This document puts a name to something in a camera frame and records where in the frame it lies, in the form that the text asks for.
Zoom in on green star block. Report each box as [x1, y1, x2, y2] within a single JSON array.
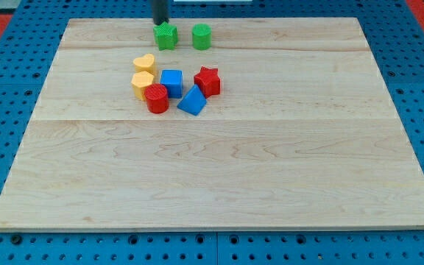
[[153, 22, 178, 51]]

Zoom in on red star block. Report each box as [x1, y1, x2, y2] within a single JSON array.
[[194, 66, 221, 98]]

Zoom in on blue cube block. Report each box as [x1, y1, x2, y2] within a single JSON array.
[[160, 69, 183, 99]]

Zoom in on blue triangular prism block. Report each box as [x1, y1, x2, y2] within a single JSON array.
[[177, 85, 207, 116]]

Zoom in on red cylinder block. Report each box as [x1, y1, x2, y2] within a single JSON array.
[[144, 83, 169, 114]]

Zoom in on yellow hexagon block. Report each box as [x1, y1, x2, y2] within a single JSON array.
[[131, 71, 155, 101]]

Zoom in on light wooden board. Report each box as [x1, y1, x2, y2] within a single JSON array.
[[0, 18, 424, 233]]

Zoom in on yellow heart block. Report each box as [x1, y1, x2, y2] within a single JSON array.
[[132, 54, 157, 76]]

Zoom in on green cylinder block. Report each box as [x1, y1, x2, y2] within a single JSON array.
[[191, 24, 212, 50]]

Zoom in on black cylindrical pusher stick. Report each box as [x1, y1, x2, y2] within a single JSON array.
[[150, 0, 169, 26]]

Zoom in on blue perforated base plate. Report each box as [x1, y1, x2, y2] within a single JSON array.
[[0, 1, 424, 264]]

